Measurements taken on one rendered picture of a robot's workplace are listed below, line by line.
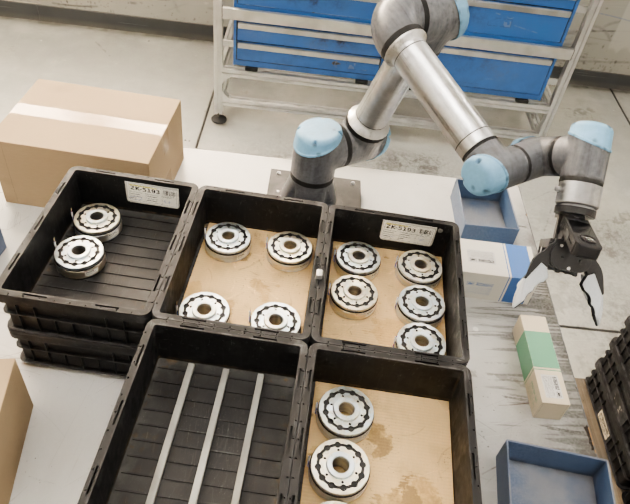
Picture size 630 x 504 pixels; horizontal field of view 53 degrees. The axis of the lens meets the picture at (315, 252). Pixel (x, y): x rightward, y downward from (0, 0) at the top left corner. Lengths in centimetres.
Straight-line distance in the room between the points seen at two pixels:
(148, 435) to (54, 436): 25
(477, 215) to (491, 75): 147
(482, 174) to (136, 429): 76
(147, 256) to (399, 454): 69
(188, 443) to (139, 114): 93
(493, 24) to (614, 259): 119
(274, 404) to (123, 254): 50
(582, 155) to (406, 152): 217
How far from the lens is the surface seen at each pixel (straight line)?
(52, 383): 144
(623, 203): 349
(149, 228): 152
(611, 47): 437
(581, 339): 270
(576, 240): 111
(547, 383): 148
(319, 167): 160
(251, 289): 138
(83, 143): 168
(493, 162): 116
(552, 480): 142
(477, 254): 163
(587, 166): 121
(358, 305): 134
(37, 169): 174
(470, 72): 324
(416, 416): 124
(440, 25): 140
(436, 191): 194
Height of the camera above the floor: 186
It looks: 44 degrees down
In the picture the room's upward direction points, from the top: 8 degrees clockwise
